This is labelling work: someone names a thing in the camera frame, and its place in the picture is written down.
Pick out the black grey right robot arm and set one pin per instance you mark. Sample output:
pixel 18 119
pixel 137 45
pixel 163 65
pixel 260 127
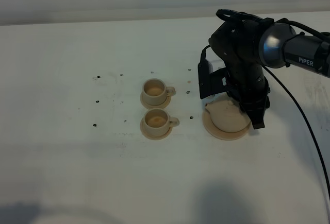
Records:
pixel 281 46

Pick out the beige ceramic teapot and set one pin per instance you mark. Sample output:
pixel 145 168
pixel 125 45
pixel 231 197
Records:
pixel 227 116

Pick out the beige teapot saucer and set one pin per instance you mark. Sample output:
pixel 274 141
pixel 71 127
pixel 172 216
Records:
pixel 218 133

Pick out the near beige teacup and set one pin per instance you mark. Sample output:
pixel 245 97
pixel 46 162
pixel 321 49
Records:
pixel 157 121

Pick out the beige cup saucer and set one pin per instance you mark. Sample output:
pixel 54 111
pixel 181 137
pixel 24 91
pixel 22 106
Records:
pixel 151 102
pixel 153 137

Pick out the far beige cup saucer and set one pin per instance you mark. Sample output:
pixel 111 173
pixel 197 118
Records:
pixel 151 102

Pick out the far beige teacup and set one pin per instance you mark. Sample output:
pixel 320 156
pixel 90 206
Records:
pixel 156 87

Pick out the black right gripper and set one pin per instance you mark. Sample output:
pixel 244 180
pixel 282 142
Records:
pixel 236 43

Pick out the beige teacup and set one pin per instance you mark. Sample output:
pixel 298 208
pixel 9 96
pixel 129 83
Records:
pixel 156 87
pixel 157 121

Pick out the near beige cup saucer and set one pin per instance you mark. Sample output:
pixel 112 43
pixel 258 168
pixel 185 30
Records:
pixel 153 137

